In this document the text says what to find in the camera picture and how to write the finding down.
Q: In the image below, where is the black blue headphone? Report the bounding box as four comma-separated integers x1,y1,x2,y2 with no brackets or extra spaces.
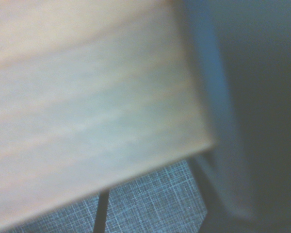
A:
184,0,291,233

